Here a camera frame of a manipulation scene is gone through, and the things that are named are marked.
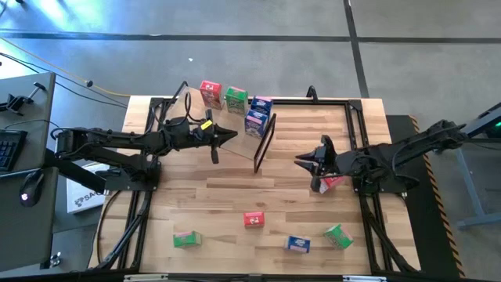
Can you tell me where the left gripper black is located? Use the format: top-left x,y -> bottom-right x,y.
183,110 -> 239,165

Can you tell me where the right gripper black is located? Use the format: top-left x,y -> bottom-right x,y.
294,134 -> 342,193

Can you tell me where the red Froot Loops cereal box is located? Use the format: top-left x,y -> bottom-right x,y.
319,175 -> 346,195
199,80 -> 224,110
243,211 -> 265,229

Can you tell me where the blue Frosted Flakes cereal box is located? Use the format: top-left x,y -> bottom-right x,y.
283,235 -> 312,254
243,109 -> 269,139
250,96 -> 274,118

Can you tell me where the green Apple Jacks cereal box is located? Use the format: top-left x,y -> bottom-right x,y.
172,230 -> 204,249
224,85 -> 250,117
323,223 -> 355,251

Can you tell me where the black mat with hazard stripes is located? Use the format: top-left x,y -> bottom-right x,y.
385,114 -> 467,280

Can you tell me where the white printed cardboard box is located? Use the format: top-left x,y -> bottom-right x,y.
66,162 -> 110,215

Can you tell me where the dark grey desk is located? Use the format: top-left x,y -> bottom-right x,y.
0,71 -> 59,272

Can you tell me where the black computer mouse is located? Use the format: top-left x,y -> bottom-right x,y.
18,168 -> 46,208

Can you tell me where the black desk clamp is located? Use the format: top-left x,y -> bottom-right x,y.
0,81 -> 47,117

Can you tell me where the black keyboard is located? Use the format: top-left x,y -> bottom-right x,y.
0,128 -> 28,173

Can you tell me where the wooden shelf with black frame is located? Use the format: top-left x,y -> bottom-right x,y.
162,81 -> 278,175

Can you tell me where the black aluminium rail frame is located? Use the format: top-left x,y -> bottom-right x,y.
88,96 -> 422,277

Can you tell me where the yellow floor cable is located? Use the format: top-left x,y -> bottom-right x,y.
0,36 -> 131,98

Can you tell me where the black floor cable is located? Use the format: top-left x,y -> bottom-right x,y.
0,51 -> 129,108

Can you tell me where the silver metal bracket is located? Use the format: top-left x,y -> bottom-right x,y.
124,273 -> 169,282
342,275 -> 387,282

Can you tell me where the black base cable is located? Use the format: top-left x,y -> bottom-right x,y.
96,190 -> 122,269

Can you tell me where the blue-grey metal table frame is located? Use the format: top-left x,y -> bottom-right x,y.
430,100 -> 501,230

